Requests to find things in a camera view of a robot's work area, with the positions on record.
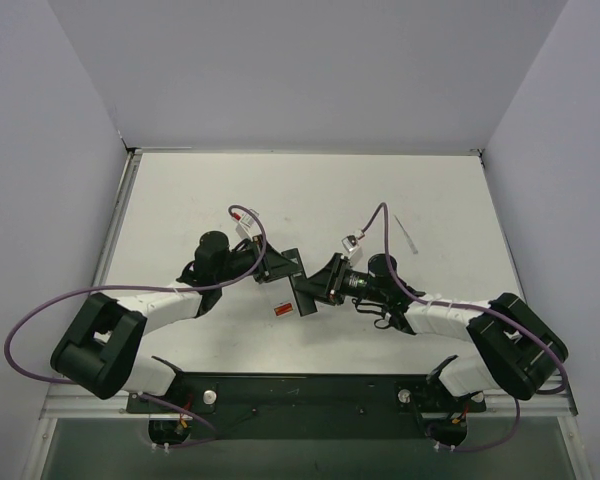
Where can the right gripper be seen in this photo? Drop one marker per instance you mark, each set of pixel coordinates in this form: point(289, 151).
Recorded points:
point(336, 279)

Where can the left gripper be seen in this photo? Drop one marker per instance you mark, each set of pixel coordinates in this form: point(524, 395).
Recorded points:
point(268, 265)

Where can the black remote control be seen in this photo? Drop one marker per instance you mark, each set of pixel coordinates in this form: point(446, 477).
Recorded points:
point(305, 303)

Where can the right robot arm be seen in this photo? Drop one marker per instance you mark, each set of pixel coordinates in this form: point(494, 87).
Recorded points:
point(516, 351)

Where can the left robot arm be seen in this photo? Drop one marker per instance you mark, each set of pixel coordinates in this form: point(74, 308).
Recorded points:
point(100, 349)

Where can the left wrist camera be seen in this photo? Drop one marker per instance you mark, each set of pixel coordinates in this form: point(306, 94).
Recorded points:
point(245, 225)

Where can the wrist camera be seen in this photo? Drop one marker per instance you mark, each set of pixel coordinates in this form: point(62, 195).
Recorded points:
point(352, 246)
point(245, 225)

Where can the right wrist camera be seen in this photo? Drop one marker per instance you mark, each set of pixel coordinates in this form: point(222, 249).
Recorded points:
point(352, 246)

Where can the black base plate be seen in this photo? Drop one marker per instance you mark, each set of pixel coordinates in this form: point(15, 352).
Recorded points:
point(303, 426)

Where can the aluminium frame rail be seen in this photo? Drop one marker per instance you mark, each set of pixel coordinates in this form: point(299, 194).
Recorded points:
point(215, 395)

